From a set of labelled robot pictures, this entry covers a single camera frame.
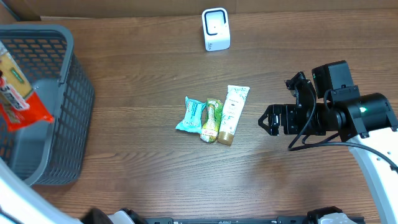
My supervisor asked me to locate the white Pantene tube gold cap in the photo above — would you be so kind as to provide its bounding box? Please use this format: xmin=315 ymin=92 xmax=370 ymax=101
xmin=218 ymin=85 xmax=250 ymax=146

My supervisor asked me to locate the red spaghetti packet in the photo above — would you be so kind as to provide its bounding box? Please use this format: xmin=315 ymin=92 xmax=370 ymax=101
xmin=1 ymin=44 xmax=54 ymax=132

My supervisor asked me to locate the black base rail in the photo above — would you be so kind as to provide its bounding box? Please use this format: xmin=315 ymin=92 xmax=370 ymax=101
xmin=144 ymin=216 xmax=310 ymax=224

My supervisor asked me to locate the green snack packet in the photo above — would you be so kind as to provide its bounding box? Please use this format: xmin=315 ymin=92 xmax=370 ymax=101
xmin=200 ymin=98 xmax=223 ymax=143

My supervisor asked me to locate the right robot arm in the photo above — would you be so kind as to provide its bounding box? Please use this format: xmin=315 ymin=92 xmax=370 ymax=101
xmin=258 ymin=60 xmax=397 ymax=223

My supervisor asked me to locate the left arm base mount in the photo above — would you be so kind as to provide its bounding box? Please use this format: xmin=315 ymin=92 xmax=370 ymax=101
xmin=80 ymin=208 xmax=147 ymax=224

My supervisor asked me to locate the white barcode scanner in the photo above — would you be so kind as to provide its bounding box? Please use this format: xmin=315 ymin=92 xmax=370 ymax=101
xmin=201 ymin=7 xmax=231 ymax=52

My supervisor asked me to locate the grey plastic basket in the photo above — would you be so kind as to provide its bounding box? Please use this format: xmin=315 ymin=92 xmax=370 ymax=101
xmin=1 ymin=24 xmax=95 ymax=185

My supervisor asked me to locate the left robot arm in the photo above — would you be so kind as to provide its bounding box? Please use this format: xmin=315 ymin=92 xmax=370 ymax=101
xmin=1 ymin=161 xmax=81 ymax=224

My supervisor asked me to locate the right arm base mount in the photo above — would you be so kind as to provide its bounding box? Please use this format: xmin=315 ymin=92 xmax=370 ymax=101
xmin=303 ymin=207 xmax=355 ymax=224

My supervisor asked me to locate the teal snack packet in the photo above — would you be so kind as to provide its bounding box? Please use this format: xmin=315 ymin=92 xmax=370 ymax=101
xmin=175 ymin=96 xmax=206 ymax=134

